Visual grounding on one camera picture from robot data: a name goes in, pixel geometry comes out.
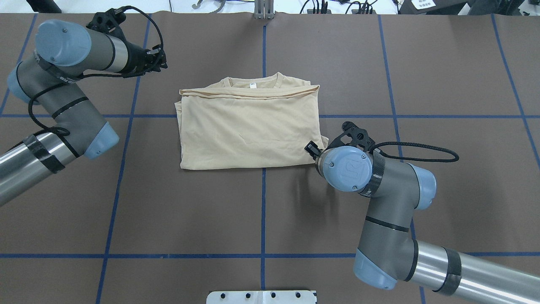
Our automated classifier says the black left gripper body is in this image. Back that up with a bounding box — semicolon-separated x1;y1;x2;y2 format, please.
126;42;155;77

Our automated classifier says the cream long-sleeve printed shirt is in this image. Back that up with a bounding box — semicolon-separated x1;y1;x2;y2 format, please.
174;73;329;171

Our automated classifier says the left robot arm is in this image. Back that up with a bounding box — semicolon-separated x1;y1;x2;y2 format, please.
1;19;167;205

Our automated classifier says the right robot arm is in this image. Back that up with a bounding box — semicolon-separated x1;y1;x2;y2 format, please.
305;142;540;304

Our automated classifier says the reacher grabber stick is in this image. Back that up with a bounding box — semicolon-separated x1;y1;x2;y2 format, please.
192;0;226;14

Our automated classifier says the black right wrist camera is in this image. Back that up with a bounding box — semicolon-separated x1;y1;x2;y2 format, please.
327;121;375;154

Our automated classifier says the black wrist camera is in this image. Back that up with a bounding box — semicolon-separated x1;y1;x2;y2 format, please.
327;121;375;154
86;8;127;42

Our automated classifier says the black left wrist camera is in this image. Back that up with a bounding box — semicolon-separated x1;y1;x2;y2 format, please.
86;8;127;42

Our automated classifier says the aluminium frame post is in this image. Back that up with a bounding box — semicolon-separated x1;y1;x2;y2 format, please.
254;0;275;20

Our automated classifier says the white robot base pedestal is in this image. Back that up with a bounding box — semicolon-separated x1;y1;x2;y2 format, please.
206;290;318;304

